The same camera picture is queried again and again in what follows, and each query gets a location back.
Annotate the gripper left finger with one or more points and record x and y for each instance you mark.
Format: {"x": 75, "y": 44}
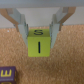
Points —
{"x": 20, "y": 24}

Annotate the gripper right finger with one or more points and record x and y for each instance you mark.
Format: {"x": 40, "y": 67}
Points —
{"x": 57, "y": 20}

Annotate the yellow block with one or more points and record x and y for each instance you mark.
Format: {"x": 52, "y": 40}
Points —
{"x": 38, "y": 42}

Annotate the purple block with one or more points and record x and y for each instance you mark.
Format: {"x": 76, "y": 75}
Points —
{"x": 6, "y": 74}

